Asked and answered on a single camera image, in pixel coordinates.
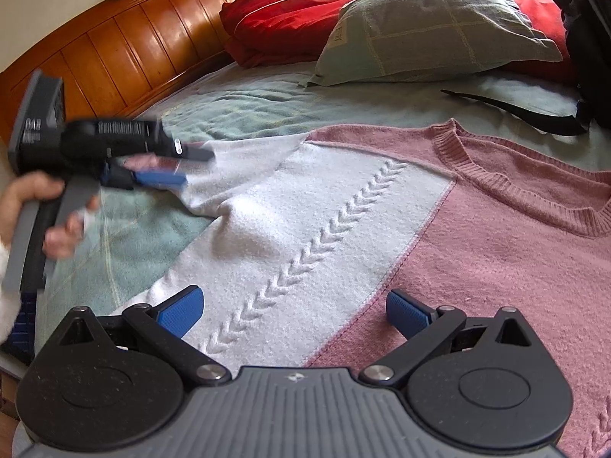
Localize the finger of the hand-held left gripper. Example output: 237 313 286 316
142 136 215 163
100 160 189 192

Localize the black backpack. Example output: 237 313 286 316
439 0 611 137

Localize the person's left hand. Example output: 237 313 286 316
0 174 101 258

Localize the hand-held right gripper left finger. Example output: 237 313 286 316
56 285 233 386

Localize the wooden headboard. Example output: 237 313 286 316
0 0 282 144

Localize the red pillow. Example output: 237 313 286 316
496 0 578 84
220 0 354 68

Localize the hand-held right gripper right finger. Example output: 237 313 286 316
358 289 533 387

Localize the pink and white sweater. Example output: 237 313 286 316
110 118 611 458

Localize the blue ribbed plastic object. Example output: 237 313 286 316
12 291 40 360

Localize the grey-green checked pillow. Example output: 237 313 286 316
300 0 564 87

